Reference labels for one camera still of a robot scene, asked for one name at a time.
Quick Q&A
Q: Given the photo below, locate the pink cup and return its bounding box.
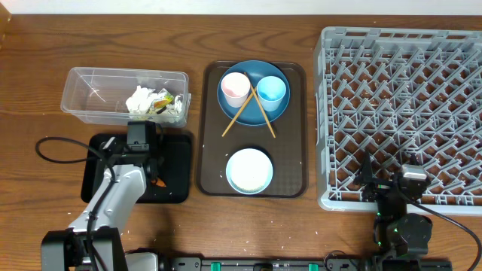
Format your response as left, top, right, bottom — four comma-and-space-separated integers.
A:
221, 72, 250, 108

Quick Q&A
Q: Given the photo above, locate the light blue cup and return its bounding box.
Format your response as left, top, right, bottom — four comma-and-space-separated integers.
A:
257, 76, 287, 111

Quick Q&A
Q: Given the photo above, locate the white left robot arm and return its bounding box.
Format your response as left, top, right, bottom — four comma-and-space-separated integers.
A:
41, 137, 166, 270

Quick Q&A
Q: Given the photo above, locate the white paper napkin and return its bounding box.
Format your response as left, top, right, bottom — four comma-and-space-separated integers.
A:
165, 95, 183, 116

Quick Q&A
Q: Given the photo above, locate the black plastic tray bin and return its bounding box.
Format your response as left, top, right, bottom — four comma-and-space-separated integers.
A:
81, 134, 191, 204

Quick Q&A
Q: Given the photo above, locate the wooden chopstick right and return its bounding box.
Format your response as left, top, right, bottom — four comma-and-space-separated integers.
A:
244, 72, 276, 139

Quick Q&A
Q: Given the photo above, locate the wooden chopstick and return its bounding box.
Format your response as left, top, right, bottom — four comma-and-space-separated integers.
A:
244, 72, 276, 139
221, 87, 255, 137

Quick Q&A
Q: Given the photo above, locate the grey dishwasher rack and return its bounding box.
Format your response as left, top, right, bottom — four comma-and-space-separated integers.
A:
313, 26, 481, 216

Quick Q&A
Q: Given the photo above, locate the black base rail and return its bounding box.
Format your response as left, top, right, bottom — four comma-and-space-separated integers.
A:
127, 254, 453, 271

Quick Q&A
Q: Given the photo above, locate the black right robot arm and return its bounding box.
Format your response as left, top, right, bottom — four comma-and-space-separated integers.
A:
354, 151, 432, 267

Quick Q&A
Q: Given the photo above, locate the light blue bowl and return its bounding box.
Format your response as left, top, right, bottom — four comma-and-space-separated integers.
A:
225, 148, 274, 195

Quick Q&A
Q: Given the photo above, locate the clear plastic bin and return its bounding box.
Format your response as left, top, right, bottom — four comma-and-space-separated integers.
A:
61, 67, 191, 128

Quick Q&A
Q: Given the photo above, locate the orange carrot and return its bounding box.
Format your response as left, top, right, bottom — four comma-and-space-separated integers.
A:
151, 178, 166, 187

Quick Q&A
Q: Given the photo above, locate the brown serving tray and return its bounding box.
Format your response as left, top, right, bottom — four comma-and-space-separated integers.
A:
196, 61, 308, 198

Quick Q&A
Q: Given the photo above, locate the yellow green snack wrapper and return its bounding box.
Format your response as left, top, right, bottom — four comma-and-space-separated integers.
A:
148, 88, 175, 114

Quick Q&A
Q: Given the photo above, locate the white tissue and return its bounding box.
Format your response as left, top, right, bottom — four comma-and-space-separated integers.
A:
125, 85, 154, 114

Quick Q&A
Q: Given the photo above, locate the wooden chopstick left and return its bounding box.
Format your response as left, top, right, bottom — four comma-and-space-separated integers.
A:
221, 87, 255, 137

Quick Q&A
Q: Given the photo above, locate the dark blue plate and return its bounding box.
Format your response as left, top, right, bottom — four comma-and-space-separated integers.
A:
217, 60, 291, 126

